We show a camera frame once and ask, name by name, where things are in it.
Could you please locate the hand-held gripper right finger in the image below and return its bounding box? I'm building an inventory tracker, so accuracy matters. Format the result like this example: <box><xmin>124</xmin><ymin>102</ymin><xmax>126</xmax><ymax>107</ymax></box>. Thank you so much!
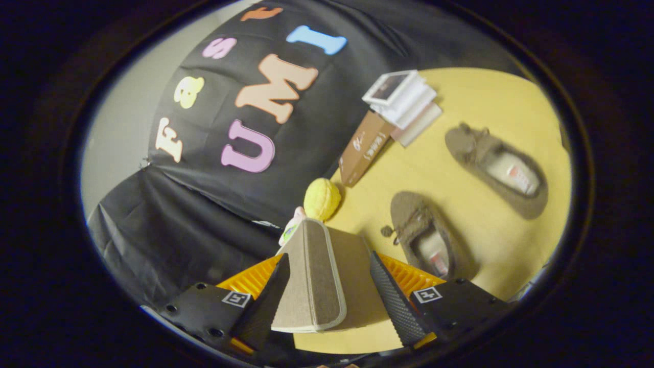
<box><xmin>369</xmin><ymin>250</ymin><xmax>511</xmax><ymax>351</ymax></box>

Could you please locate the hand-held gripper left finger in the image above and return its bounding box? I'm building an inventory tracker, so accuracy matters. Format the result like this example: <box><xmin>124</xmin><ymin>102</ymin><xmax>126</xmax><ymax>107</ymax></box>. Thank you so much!
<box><xmin>157</xmin><ymin>253</ymin><xmax>291</xmax><ymax>358</ymax></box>

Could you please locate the brown fuzzy slipper shoe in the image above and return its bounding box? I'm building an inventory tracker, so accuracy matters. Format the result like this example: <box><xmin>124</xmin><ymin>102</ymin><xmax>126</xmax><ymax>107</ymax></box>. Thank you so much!
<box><xmin>445</xmin><ymin>123</ymin><xmax>549</xmax><ymax>220</ymax></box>
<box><xmin>381</xmin><ymin>191</ymin><xmax>478</xmax><ymax>281</ymax></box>

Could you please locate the pink and green plush toy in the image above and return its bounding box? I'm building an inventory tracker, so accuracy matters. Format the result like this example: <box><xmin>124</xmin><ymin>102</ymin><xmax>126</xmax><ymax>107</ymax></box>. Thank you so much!
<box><xmin>278</xmin><ymin>206</ymin><xmax>307</xmax><ymax>247</ymax></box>

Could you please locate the black backdrop cloth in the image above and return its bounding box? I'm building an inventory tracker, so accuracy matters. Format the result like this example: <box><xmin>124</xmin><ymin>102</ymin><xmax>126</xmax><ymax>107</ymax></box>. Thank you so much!
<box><xmin>87</xmin><ymin>0</ymin><xmax>511</xmax><ymax>310</ymax></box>

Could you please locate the yellow plush ball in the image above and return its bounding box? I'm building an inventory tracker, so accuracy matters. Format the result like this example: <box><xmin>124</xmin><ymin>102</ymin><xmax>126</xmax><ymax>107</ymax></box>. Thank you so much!
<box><xmin>304</xmin><ymin>177</ymin><xmax>342</xmax><ymax>221</ymax></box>

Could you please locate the brown book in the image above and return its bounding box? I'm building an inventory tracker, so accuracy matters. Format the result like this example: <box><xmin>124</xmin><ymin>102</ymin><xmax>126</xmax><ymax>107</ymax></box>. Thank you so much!
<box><xmin>338</xmin><ymin>111</ymin><xmax>396</xmax><ymax>188</ymax></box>

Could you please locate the pale pink book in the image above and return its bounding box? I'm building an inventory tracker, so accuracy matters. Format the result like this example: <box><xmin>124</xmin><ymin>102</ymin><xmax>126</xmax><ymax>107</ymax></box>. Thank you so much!
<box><xmin>391</xmin><ymin>102</ymin><xmax>442</xmax><ymax>148</ymax></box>

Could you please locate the plain white book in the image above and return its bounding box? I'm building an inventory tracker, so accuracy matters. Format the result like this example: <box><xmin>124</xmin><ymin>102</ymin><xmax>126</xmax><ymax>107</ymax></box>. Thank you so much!
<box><xmin>376</xmin><ymin>84</ymin><xmax>438</xmax><ymax>129</ymax></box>

